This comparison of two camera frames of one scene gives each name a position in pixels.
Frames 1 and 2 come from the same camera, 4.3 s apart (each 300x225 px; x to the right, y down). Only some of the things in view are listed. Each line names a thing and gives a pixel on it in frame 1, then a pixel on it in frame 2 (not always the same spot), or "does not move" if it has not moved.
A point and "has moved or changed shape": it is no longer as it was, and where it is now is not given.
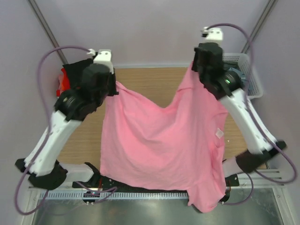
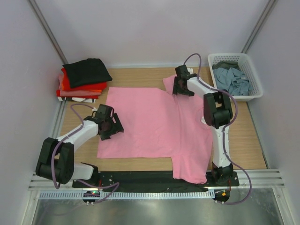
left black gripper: x=110 y=76 → x=116 y=128
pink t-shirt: x=179 y=148 has moved or changed shape
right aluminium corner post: x=270 y=6 does not move
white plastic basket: x=245 y=63 does not move
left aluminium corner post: x=55 y=44 does not move
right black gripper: x=195 y=66 → x=176 y=89
